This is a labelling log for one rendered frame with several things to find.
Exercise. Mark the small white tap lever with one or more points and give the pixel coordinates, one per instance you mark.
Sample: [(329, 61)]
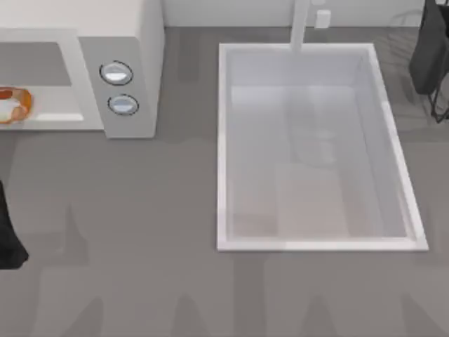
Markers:
[(322, 18)]

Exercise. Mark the tall white tap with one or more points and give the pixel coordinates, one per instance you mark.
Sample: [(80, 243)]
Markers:
[(298, 24)]

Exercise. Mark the white sink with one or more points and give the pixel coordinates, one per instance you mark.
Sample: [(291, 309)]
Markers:
[(315, 242)]

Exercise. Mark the pale microwave oven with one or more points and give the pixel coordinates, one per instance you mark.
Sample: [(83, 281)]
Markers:
[(147, 52)]

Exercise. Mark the small round microwave knob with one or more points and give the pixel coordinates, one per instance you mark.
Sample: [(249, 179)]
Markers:
[(123, 104)]

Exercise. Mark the large round microwave knob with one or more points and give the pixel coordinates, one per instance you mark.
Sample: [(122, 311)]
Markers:
[(116, 72)]

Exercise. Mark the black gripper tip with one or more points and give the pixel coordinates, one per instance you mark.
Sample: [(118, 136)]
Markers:
[(8, 242)]

